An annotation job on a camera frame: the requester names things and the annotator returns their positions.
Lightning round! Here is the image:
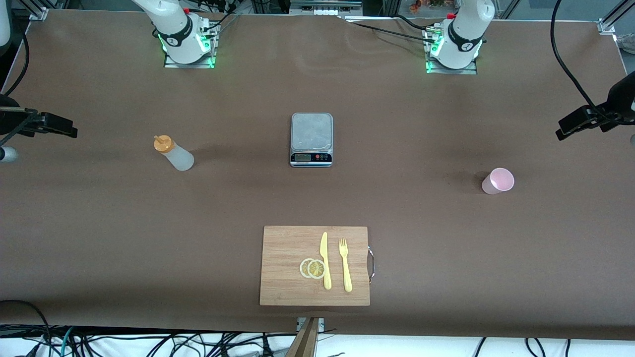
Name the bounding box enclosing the pink paper cup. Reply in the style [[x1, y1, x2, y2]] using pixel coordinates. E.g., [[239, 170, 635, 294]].
[[481, 168, 515, 195]]

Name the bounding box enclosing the translucent sauce bottle orange cap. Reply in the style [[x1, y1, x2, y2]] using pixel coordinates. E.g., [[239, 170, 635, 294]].
[[153, 135, 195, 172]]

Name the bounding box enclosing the silver digital kitchen scale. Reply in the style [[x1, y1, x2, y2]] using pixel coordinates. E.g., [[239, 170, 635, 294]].
[[290, 113, 333, 168]]

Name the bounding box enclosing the wooden cutting board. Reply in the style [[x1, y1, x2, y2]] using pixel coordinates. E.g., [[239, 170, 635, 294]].
[[259, 226, 375, 306]]

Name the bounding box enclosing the white power strip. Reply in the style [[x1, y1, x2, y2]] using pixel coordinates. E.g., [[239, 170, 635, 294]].
[[290, 0, 363, 16]]

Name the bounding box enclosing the yellow plastic fork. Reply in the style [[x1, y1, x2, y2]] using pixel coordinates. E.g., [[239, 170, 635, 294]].
[[339, 238, 353, 293]]

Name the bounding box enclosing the yellow plastic knife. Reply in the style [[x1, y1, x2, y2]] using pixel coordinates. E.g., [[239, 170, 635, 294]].
[[319, 232, 332, 291]]

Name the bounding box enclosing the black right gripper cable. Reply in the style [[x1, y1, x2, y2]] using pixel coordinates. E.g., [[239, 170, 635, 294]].
[[2, 32, 30, 97]]

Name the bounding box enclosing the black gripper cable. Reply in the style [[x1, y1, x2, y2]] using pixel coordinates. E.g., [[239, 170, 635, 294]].
[[2, 32, 30, 97], [550, 0, 603, 112]]

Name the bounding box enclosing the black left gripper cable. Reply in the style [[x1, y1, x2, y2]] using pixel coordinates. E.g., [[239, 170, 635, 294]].
[[550, 0, 603, 112]]

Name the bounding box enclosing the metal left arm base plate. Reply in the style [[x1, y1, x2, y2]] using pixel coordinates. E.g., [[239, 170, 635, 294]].
[[426, 59, 478, 75]]

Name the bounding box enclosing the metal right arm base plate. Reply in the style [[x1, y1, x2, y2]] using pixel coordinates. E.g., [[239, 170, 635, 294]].
[[164, 25, 217, 69]]

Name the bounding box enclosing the black looped floor cable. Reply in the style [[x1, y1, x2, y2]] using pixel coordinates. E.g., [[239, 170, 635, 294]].
[[0, 299, 53, 357]]

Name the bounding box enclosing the black cable on table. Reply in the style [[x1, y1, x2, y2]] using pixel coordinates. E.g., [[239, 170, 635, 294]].
[[340, 14, 440, 45]]

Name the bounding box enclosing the teal floor cable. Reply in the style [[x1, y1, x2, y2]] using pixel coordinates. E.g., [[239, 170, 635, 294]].
[[59, 326, 75, 357]]

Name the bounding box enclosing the wooden post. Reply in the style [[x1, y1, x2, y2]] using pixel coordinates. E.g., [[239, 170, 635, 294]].
[[285, 317, 318, 357]]

